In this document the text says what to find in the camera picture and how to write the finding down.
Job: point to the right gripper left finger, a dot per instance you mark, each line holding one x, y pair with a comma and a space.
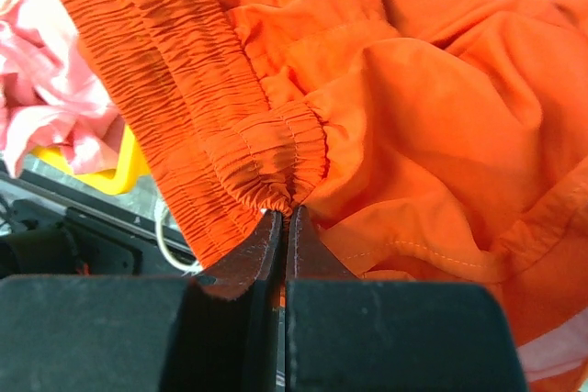
213, 332

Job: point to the pink patterned shorts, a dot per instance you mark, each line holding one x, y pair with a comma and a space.
50, 98

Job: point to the yellow plastic tray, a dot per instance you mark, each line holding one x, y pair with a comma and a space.
131, 166

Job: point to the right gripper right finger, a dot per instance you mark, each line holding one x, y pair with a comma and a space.
344, 333

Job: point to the orange shorts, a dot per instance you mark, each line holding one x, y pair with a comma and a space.
429, 139

